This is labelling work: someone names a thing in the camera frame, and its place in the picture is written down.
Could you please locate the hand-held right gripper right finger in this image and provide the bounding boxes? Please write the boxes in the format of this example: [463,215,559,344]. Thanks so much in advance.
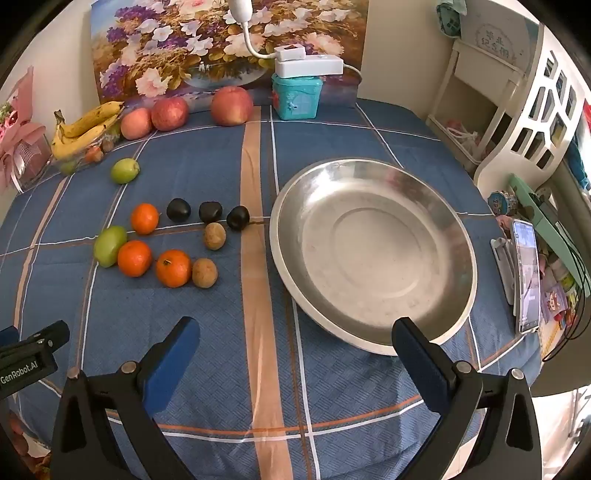
[392,316,543,480]

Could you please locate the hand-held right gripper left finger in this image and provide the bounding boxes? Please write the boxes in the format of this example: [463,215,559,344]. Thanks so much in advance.
[51,316,201,480]

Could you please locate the orange tangerine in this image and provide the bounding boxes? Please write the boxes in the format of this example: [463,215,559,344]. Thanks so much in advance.
[156,250,192,288]
[130,203,160,236]
[117,240,153,278]

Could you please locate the brown kiwi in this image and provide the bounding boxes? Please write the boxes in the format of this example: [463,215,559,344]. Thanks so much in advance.
[204,222,227,251]
[192,258,219,289]

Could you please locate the round steel basin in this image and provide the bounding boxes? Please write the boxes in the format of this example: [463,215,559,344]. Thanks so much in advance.
[270,158,478,356]

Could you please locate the blue plaid tablecloth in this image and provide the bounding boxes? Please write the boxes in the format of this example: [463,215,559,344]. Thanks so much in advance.
[0,95,543,480]

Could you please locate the smartphone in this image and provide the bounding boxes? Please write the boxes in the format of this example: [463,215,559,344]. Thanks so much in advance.
[511,219,541,334]

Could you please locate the colourful printed cards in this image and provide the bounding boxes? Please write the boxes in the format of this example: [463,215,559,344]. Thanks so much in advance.
[538,258,580,326]

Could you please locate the clear glass bowl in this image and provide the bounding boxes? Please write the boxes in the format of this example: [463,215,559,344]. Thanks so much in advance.
[50,124,122,175]

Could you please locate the round printed tin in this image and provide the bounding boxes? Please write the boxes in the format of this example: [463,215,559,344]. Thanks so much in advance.
[488,189,519,217]

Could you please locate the mint green box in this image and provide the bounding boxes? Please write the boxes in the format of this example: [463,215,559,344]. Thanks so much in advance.
[508,173,587,287]

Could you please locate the yellow banana bunch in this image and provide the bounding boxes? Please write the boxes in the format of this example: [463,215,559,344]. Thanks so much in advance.
[51,101,125,160]

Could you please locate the small pink apple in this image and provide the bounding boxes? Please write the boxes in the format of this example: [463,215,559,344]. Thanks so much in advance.
[120,107,153,140]

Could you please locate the medium red apple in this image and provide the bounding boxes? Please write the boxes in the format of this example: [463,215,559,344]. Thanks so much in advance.
[151,97,190,132]

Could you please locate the large red apple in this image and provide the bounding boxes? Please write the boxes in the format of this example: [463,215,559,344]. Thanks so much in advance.
[211,86,254,127]

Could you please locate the white chair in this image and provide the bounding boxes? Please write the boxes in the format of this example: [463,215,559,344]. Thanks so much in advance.
[473,18,591,195]

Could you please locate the teal storage box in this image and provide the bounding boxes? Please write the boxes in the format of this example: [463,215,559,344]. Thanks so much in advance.
[271,73,324,121]

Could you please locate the floral painting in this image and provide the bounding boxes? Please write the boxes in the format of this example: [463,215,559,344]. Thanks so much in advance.
[89,0,370,104]

